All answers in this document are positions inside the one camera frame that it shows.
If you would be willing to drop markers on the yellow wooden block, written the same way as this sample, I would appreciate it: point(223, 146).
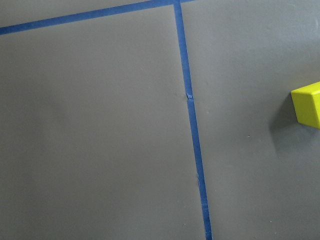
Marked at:
point(306, 102)

